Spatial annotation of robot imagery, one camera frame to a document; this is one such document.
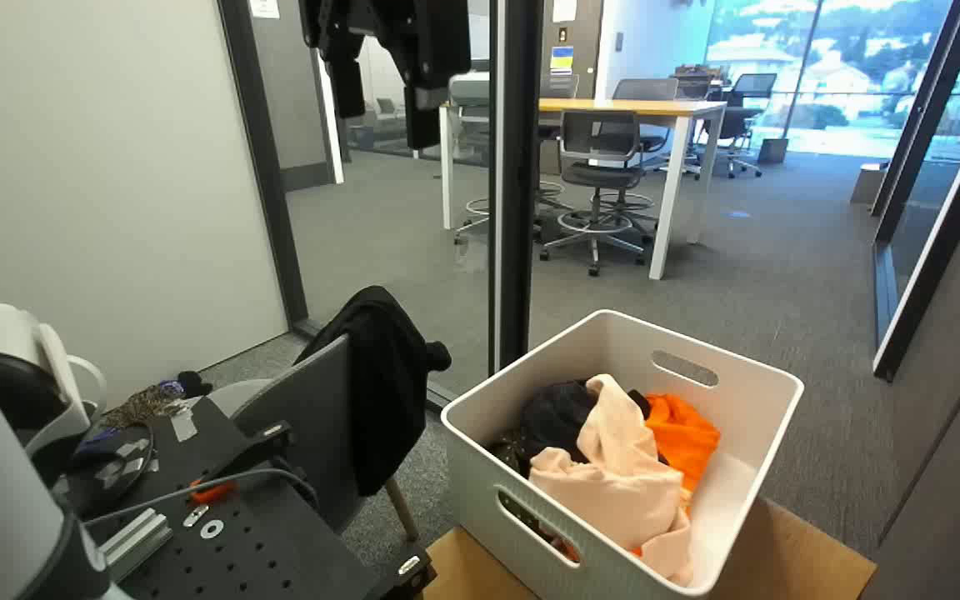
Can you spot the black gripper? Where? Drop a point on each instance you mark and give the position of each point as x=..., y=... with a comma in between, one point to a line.
x=391, y=10

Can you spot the black shirt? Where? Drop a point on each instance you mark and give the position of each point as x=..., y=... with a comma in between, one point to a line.
x=382, y=377

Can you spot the black wheeled office chair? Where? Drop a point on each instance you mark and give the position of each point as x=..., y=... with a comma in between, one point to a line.
x=746, y=106

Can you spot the white plastic bin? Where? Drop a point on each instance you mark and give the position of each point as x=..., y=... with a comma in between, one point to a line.
x=746, y=421

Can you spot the light grey seat stool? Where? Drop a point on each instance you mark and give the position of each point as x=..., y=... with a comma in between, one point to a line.
x=468, y=90

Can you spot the white paper sign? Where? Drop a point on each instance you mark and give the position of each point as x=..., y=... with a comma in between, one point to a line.
x=264, y=8

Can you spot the wooden top white table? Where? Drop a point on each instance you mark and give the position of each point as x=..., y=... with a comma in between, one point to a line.
x=614, y=109

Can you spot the small black object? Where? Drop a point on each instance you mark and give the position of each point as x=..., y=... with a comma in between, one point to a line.
x=195, y=386

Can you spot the dark patterned cloth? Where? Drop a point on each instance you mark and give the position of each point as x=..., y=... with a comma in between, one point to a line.
x=549, y=421

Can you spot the white paper tag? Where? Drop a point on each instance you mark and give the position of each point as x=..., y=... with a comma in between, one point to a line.
x=184, y=424

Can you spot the peach cloth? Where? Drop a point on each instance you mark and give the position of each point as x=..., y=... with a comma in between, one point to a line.
x=614, y=477

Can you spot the dark blue printed cloth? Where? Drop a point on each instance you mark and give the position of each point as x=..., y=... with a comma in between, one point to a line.
x=113, y=453

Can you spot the orange cloth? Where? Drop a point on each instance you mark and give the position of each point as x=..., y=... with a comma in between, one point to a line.
x=680, y=437

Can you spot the small silver metal piece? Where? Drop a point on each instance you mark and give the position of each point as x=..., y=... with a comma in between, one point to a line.
x=195, y=518

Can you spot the small cardboard box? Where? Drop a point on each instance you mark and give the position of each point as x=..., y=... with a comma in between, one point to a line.
x=868, y=186

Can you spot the aluminium extrusion piece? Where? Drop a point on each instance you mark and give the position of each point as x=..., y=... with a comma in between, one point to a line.
x=133, y=540

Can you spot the brown cardboard box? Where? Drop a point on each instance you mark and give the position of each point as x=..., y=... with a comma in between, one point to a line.
x=801, y=561

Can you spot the dark grey door post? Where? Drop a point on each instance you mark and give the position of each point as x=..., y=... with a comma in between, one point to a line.
x=264, y=168

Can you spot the black glass wall frame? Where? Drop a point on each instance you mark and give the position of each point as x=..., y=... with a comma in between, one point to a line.
x=515, y=168

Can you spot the black window frame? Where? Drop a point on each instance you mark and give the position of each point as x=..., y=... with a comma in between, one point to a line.
x=934, y=220

